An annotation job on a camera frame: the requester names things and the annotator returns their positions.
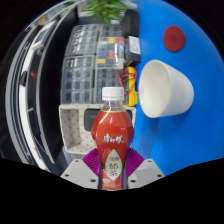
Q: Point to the grey small-parts drawer cabinet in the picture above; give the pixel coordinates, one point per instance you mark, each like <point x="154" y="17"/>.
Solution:
<point x="78" y="80"/>
<point x="83" y="38"/>

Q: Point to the clear organizer with coloured parts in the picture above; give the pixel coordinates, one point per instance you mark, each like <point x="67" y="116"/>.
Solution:
<point x="110" y="51"/>

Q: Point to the white perforated storage bin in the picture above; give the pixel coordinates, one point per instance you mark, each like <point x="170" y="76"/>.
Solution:
<point x="75" y="130"/>

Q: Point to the white cup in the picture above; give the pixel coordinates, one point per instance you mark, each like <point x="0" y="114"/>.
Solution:
<point x="166" y="90"/>

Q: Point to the yellow multimeter with leads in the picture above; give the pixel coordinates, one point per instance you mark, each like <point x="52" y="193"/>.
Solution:
<point x="131" y="96"/>

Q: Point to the black box with white label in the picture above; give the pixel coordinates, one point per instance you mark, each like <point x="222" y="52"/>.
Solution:
<point x="133" y="50"/>

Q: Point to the green potted plant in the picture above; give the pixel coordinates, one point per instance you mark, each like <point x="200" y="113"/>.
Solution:
<point x="105" y="10"/>

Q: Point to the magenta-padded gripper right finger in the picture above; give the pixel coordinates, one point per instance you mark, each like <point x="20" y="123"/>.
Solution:
<point x="145" y="173"/>

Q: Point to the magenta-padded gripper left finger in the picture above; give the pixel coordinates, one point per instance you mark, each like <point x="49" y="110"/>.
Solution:
<point x="80" y="173"/>

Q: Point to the dark shelf unit with equipment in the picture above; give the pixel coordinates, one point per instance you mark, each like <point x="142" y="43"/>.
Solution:
<point x="50" y="83"/>

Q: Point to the red drink bottle white cap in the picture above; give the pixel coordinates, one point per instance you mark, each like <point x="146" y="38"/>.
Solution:
<point x="112" y="133"/>

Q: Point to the flat round red coaster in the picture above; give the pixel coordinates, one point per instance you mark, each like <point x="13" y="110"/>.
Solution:
<point x="174" y="38"/>

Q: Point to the flat black case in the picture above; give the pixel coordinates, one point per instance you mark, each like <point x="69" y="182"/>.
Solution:
<point x="132" y="21"/>

